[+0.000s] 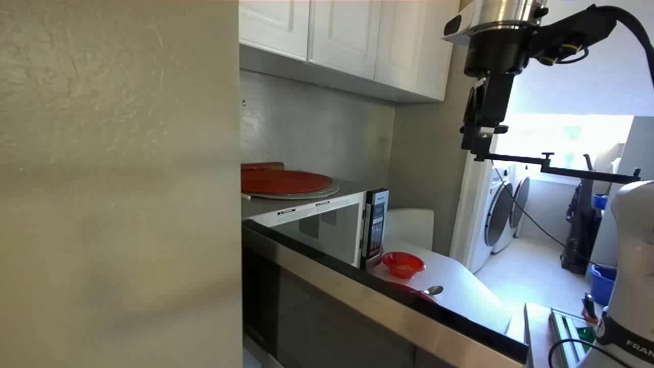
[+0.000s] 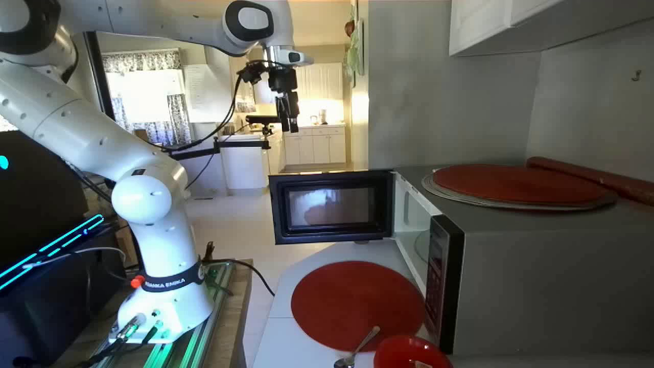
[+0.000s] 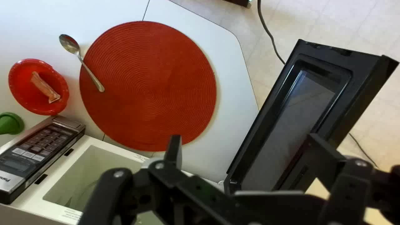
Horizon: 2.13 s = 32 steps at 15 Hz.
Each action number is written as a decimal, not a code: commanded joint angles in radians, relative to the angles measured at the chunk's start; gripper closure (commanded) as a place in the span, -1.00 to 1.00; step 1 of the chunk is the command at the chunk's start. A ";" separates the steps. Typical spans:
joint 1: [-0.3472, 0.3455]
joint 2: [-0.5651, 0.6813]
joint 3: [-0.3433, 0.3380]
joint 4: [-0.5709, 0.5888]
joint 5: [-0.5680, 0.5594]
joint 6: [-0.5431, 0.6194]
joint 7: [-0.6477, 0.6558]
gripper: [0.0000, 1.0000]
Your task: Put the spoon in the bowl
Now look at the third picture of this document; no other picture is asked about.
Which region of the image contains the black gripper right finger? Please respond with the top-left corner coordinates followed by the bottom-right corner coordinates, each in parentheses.
top-left (297, 134), bottom-right (400, 225)

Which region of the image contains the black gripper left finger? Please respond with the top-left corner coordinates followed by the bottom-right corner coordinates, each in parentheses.
top-left (78, 135), bottom-right (233, 225)

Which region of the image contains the silver metal spoon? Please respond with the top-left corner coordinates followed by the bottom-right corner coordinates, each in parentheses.
top-left (58, 34), bottom-right (105, 92)

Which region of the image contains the red plastic bowl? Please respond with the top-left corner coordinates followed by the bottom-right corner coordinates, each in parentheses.
top-left (8, 59), bottom-right (68, 115)

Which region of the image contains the black microwave door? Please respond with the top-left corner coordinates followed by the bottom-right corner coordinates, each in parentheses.
top-left (223, 40), bottom-right (398, 194)

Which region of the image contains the round red woven placemat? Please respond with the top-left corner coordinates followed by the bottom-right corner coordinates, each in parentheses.
top-left (80, 21), bottom-right (217, 151)

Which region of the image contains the orange snack packet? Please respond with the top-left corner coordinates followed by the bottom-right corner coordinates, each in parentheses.
top-left (31, 71), bottom-right (61, 104)

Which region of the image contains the green plastic object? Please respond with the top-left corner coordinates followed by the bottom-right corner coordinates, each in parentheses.
top-left (0, 112), bottom-right (25, 135)

